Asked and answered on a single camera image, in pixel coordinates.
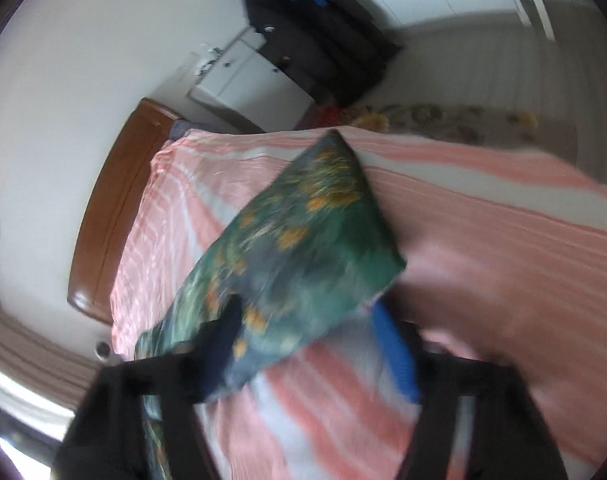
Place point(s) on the grey pillow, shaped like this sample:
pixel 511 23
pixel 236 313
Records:
pixel 179 130

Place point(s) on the pink striped bed sheet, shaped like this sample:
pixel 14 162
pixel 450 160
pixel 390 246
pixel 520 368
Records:
pixel 483 240

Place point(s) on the small white cup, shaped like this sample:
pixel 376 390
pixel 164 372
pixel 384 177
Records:
pixel 103 351

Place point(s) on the beige curtain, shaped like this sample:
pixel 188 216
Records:
pixel 28 355

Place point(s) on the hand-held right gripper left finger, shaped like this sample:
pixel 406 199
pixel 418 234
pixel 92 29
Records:
pixel 222 345

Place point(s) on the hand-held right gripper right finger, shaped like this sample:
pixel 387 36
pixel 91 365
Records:
pixel 394 350

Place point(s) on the white cabinet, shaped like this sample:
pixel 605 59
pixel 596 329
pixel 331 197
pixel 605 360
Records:
pixel 243 77

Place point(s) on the window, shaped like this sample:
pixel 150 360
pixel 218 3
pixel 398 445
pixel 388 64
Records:
pixel 18 445

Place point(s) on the wooden headboard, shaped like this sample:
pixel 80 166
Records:
pixel 118 200

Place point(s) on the green floral printed cloth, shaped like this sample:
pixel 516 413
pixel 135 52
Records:
pixel 303 240

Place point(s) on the black coat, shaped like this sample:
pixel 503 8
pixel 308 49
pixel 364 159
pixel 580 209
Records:
pixel 323 45

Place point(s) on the red cloth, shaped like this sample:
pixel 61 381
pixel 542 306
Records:
pixel 329 115

